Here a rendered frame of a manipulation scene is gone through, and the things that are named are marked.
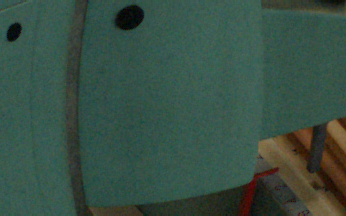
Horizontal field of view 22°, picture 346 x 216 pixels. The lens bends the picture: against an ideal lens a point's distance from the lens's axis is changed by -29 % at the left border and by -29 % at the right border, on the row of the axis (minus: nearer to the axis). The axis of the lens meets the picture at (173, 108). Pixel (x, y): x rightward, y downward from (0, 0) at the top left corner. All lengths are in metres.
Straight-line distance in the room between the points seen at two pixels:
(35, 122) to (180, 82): 0.09
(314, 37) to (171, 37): 0.10
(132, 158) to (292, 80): 0.10
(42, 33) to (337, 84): 0.22
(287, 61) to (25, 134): 0.17
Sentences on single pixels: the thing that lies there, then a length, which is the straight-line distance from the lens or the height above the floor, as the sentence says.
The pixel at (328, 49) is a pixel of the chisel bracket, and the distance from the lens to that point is 0.50.
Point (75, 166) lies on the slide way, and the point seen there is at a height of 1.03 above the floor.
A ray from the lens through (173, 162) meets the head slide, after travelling 0.44.
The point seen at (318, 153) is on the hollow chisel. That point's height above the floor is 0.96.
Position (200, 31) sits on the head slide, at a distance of 0.42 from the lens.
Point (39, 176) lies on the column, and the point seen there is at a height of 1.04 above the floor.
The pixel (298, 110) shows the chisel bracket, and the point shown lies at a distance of 0.50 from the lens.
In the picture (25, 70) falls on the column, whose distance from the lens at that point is 0.35.
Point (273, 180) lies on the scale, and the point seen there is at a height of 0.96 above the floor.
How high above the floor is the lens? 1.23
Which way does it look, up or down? 26 degrees down
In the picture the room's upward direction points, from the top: 2 degrees clockwise
